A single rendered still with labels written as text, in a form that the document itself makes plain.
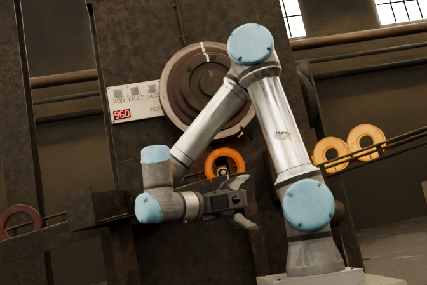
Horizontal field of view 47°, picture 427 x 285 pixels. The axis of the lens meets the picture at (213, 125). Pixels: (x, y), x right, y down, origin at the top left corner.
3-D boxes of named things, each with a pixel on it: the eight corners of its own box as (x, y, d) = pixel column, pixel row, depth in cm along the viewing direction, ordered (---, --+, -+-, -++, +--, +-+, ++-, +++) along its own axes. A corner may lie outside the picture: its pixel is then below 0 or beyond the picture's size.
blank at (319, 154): (310, 144, 218) (307, 143, 215) (343, 131, 211) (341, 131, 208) (321, 178, 214) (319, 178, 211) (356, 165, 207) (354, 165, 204)
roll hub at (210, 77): (186, 121, 217) (175, 62, 223) (247, 111, 222) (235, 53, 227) (187, 118, 212) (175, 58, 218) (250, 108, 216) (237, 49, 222)
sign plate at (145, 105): (112, 124, 233) (107, 88, 236) (166, 115, 237) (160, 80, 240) (112, 123, 230) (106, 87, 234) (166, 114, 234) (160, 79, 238)
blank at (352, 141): (342, 132, 211) (340, 131, 208) (378, 119, 205) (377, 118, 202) (355, 166, 207) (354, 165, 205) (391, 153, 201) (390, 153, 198)
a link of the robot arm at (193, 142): (251, 48, 149) (148, 175, 144) (248, 33, 138) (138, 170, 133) (281, 69, 146) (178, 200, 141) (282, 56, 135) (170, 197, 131)
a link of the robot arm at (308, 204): (337, 224, 124) (265, 35, 137) (345, 222, 109) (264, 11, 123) (291, 238, 124) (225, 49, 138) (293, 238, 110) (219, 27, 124)
